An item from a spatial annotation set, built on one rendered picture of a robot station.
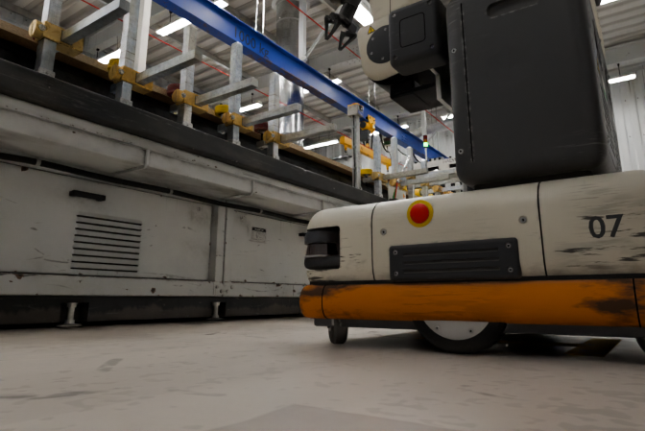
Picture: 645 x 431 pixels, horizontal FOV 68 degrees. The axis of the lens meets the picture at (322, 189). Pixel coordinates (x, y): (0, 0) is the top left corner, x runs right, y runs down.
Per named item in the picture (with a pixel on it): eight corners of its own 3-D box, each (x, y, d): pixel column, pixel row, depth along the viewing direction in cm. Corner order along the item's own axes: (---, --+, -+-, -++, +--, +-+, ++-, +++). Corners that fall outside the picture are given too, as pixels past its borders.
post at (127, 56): (129, 117, 156) (141, -13, 167) (119, 113, 153) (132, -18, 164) (122, 119, 158) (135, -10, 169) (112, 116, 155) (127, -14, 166)
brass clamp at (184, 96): (209, 111, 184) (209, 99, 185) (180, 100, 173) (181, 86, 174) (198, 114, 187) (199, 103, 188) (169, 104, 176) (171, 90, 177)
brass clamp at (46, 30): (83, 52, 144) (85, 36, 145) (36, 32, 133) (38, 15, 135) (72, 58, 148) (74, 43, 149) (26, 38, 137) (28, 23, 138)
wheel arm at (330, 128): (337, 133, 205) (337, 124, 206) (332, 131, 203) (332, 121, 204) (261, 151, 229) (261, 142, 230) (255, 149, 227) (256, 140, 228)
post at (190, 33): (189, 145, 175) (197, 27, 186) (181, 142, 172) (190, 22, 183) (182, 146, 177) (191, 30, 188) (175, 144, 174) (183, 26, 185)
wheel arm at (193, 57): (202, 64, 145) (203, 51, 146) (193, 59, 143) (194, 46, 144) (118, 98, 169) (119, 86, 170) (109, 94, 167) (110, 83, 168)
